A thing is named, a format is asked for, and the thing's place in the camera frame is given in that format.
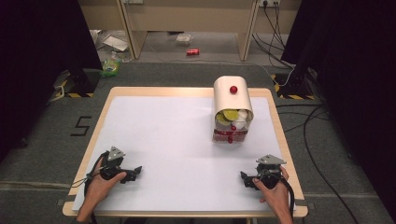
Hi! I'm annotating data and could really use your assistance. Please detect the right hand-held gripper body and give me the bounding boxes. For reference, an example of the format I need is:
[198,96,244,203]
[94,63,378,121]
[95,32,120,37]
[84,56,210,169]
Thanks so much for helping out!
[252,154,288,190]

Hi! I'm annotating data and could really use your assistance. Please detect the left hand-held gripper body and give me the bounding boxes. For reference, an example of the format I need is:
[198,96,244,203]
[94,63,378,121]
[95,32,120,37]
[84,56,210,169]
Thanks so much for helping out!
[99,146,133,184]

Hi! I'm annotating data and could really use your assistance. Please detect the clear drawer with red knobs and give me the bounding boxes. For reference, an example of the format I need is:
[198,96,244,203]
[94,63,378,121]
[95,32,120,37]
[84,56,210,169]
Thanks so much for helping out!
[212,127,249,145]

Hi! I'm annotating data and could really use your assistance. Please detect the cream capsule dispenser red knob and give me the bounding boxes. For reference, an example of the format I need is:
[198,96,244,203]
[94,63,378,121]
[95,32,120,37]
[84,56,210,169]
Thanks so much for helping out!
[212,75,255,145]

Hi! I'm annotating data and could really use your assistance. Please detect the person's right hand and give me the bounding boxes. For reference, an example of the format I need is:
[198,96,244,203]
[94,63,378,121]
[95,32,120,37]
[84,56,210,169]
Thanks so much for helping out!
[252,165,292,210]

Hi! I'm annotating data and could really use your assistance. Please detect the person's left hand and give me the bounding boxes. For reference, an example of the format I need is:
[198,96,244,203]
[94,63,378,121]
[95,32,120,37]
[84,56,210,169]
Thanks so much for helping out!
[86,159,127,205]

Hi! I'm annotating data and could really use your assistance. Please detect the wooden table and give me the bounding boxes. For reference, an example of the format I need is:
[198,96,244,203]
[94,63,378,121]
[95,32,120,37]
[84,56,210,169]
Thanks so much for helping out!
[62,86,309,218]

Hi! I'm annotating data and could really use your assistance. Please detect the white table mat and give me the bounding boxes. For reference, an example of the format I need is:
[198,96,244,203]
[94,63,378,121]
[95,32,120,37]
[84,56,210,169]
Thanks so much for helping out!
[71,95,297,215]

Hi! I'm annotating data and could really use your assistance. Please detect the pile of coffee capsules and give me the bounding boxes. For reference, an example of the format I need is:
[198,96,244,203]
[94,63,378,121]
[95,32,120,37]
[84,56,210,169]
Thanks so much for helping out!
[215,108,254,131]

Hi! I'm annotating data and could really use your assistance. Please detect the black stand base hazard tape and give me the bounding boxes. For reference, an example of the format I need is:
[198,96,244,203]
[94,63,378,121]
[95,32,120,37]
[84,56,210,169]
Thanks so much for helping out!
[49,68,102,99]
[270,69,318,101]

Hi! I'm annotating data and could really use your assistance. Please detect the green snack bag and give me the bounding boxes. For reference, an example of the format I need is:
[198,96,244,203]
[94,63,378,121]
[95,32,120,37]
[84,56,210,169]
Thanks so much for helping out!
[99,51,123,78]

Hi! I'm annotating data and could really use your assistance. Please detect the white paper sheet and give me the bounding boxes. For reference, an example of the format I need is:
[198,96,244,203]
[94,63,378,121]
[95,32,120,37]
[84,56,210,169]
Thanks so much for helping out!
[102,35,130,52]

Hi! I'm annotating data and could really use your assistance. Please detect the black curtain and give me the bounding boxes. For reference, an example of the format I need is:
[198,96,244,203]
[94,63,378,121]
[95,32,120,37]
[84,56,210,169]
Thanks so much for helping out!
[280,0,396,220]
[0,0,103,164]

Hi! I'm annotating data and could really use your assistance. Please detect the crumpled clear plastic bag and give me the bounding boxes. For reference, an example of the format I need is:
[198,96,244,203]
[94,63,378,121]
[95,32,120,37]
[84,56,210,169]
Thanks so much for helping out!
[89,29,105,46]

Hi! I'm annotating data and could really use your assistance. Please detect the clear plastic food container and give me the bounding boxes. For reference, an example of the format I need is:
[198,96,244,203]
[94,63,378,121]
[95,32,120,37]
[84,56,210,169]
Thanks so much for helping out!
[175,33,194,45]

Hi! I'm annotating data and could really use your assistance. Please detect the beige wooden desk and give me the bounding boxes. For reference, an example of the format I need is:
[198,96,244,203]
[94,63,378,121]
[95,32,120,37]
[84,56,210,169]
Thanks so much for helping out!
[78,0,303,62]

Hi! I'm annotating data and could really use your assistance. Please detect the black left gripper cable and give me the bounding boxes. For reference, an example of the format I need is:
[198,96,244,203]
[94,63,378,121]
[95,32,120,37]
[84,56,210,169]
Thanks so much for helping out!
[70,151,108,224]

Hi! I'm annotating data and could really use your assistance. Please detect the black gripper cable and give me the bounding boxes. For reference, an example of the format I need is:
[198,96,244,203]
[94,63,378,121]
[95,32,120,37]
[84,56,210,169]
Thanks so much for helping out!
[279,175,296,219]
[70,151,108,224]

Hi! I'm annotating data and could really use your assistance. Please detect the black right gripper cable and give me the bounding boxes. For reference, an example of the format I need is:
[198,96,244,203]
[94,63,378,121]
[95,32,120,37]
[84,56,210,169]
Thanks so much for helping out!
[279,175,296,219]

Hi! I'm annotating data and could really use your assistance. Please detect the black floor cable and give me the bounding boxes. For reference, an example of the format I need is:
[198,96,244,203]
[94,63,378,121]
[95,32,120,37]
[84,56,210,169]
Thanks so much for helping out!
[275,103,361,224]

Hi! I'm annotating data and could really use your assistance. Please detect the bundle of black wall cables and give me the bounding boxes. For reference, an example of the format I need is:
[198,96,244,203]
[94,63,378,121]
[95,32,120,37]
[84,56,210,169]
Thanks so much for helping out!
[251,2,296,69]

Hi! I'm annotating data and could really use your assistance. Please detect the white wall power socket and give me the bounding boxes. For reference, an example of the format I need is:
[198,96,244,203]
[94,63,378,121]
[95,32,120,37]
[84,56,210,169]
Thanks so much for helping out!
[258,0,281,8]

